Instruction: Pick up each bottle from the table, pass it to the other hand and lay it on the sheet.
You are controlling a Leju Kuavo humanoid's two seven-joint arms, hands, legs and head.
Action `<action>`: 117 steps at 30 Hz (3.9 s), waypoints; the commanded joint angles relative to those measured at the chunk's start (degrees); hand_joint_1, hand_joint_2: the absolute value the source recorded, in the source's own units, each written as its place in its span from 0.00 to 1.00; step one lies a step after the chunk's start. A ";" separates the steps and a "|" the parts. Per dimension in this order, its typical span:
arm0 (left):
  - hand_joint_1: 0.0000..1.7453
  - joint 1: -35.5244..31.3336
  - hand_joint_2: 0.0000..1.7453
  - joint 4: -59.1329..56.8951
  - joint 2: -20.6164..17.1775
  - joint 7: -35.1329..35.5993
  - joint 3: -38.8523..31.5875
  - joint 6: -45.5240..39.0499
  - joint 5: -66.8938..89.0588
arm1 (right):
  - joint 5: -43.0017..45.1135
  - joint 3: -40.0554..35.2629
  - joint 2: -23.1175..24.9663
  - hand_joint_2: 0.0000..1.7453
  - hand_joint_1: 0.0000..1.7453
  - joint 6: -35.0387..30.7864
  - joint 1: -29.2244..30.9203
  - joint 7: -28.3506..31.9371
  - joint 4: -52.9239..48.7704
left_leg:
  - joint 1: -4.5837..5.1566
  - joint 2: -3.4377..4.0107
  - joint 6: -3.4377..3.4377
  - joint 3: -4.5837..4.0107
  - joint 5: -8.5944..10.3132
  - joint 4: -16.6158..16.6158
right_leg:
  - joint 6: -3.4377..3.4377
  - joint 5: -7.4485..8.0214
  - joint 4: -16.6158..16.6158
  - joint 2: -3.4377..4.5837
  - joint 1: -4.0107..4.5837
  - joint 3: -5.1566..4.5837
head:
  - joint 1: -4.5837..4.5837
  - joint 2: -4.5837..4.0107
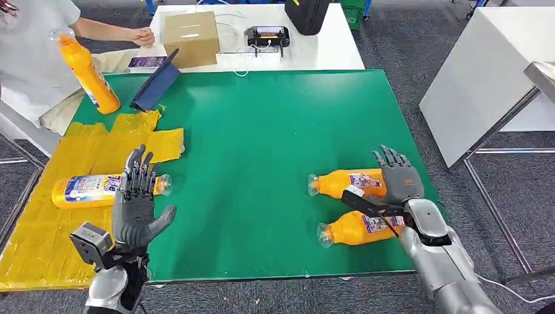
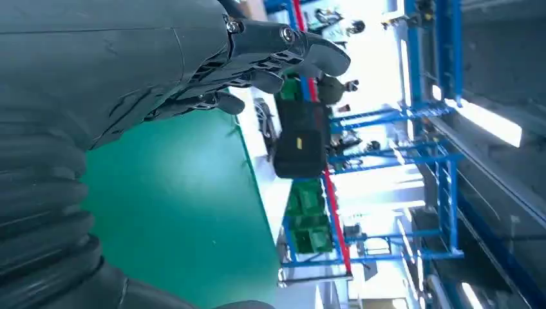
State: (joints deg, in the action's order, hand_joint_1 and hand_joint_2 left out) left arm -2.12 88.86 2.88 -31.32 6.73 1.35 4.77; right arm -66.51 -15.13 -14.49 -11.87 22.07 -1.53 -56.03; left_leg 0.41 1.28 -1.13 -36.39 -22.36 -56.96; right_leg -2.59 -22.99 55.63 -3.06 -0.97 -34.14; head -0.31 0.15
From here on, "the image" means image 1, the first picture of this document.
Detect large white tilted table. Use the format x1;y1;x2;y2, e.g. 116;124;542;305
418;6;555;169

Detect green crate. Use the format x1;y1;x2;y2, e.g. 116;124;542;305
337;0;370;31

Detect black stand leg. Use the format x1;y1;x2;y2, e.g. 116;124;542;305
503;265;555;314

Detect smartphone with lit screen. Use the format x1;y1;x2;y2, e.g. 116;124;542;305
128;56;168;69

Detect person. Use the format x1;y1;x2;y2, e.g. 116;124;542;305
0;0;88;126

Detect green table mat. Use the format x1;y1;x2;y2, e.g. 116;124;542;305
71;69;441;283

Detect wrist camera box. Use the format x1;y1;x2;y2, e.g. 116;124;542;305
69;222;115;270
340;184;406;220

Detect metal floor frame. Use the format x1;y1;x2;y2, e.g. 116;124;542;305
450;86;555;275

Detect blue tablet case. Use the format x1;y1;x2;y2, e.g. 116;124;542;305
129;48;183;112

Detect black handheld controller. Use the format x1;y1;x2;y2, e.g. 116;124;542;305
243;25;291;58

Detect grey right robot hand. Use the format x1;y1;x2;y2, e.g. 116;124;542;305
371;145;425;205

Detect orange drink bottle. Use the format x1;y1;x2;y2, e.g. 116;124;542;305
48;27;121;115
51;173;173;210
307;168;387;200
315;210;406;249

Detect black bag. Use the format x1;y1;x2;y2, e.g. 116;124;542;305
283;0;331;37

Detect white cable on floor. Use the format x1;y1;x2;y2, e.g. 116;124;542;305
474;273;555;305

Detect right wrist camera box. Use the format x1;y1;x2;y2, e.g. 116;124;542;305
340;184;406;220

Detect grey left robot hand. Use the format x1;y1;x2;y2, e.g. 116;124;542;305
111;145;177;251

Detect white cable on table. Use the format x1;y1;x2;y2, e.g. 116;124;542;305
214;12;288;79

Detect person's left hand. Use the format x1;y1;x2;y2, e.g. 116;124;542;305
129;26;156;48

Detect yellow plastic sheet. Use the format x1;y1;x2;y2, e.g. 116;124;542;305
0;109;186;292

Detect beige cloth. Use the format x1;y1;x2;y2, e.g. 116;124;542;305
38;48;141;137

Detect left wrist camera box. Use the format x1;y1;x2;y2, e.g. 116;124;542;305
69;222;115;270

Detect brown cardboard box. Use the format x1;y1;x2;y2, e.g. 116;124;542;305
162;10;221;70

